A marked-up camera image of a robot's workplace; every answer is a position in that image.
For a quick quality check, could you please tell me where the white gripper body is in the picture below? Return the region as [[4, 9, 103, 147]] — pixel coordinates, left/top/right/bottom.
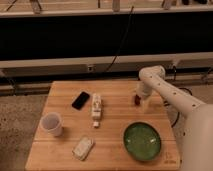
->
[[136, 82, 152, 112]]

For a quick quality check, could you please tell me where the red pepper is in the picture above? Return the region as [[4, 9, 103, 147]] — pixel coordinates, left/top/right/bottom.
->
[[134, 95, 141, 106]]

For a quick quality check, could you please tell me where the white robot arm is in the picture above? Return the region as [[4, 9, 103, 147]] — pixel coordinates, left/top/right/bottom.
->
[[136, 65, 213, 171]]

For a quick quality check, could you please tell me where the green ceramic bowl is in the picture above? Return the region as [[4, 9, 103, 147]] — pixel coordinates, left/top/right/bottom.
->
[[123, 122, 162, 162]]

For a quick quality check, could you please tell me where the small white cube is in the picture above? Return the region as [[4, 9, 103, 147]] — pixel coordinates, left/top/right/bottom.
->
[[93, 121, 100, 128]]

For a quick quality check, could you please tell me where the black smartphone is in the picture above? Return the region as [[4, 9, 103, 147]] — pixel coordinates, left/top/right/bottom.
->
[[72, 92, 90, 110]]

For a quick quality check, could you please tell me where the white rectangular sponge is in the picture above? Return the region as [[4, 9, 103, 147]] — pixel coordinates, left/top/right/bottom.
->
[[72, 136, 94, 161]]

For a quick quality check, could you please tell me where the translucent plastic cup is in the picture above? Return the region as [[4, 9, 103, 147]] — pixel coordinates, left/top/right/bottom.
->
[[40, 112, 62, 137]]

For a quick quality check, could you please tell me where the black hanging cable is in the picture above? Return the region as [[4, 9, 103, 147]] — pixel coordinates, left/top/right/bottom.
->
[[103, 4, 135, 74]]

